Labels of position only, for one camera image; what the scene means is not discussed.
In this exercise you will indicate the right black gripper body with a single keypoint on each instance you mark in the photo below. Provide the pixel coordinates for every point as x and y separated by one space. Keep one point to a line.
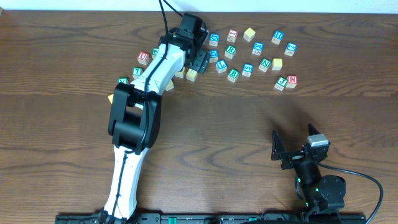
294 158

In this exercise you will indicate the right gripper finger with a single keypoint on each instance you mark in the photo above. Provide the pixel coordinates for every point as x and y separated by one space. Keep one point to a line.
278 150
312 130

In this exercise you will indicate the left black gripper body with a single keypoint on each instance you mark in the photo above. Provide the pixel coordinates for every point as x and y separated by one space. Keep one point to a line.
199 61

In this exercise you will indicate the green B block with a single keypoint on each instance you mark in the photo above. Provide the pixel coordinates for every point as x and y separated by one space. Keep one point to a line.
233 75

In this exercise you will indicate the yellow O block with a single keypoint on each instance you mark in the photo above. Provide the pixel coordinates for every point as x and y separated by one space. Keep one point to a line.
277 64

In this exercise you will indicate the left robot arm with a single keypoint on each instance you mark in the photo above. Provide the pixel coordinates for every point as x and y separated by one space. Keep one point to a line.
135 115

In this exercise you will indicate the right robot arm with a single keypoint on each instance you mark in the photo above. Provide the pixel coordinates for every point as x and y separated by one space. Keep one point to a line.
322 194

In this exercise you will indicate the blue D block lower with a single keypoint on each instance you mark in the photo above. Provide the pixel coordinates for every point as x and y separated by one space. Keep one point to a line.
213 56

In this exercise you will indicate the blue d block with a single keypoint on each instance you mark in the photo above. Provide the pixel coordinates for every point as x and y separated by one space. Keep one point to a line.
213 56
214 39

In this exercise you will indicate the yellow S block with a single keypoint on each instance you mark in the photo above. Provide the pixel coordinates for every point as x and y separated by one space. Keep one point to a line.
191 75

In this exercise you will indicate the blue L block centre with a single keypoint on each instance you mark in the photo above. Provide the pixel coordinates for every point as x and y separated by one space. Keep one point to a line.
221 66

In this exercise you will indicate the blue D block upper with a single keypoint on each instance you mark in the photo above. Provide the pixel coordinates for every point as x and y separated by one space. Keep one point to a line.
214 39

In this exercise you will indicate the yellow K block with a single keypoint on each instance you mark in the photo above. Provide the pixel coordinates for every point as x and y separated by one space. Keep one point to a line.
181 73

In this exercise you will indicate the green R block right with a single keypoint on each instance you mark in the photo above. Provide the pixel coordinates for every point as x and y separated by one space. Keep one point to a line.
230 51

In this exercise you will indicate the red I block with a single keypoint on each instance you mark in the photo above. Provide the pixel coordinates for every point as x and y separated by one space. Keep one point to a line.
232 35

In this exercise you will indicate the yellow C block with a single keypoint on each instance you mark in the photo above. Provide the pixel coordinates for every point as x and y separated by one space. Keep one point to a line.
169 86

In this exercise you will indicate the green Z block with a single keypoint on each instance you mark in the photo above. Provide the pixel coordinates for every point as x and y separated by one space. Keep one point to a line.
155 52

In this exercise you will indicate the blue 5 block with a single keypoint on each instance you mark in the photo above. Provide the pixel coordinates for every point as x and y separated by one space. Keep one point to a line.
247 69

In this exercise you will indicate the yellow block top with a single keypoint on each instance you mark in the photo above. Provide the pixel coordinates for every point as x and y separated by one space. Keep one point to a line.
249 34

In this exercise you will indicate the red M block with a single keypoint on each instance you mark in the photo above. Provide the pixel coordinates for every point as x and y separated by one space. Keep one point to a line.
291 81

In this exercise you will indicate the red U block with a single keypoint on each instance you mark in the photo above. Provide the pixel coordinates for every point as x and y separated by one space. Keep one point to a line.
143 58

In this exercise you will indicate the green J block right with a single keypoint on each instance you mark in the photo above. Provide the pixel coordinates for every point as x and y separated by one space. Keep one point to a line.
280 83

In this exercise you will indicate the blue X block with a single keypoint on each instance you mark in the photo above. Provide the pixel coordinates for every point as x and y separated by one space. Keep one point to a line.
257 48

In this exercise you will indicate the green N block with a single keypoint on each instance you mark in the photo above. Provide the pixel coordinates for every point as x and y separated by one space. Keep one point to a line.
264 64

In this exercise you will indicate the green 7 block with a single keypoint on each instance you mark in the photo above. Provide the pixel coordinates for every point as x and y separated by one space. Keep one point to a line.
137 72

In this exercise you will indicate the green V block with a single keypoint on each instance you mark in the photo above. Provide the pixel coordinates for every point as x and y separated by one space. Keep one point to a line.
123 80

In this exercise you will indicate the blue H block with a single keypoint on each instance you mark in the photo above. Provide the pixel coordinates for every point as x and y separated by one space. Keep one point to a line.
277 37

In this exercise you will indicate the blue 2 block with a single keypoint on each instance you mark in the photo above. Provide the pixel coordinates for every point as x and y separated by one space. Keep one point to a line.
290 49

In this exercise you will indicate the yellow block far left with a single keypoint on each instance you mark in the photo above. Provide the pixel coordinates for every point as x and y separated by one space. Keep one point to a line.
110 98

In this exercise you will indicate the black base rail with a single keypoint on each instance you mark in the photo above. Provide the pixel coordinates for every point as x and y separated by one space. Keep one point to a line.
156 218

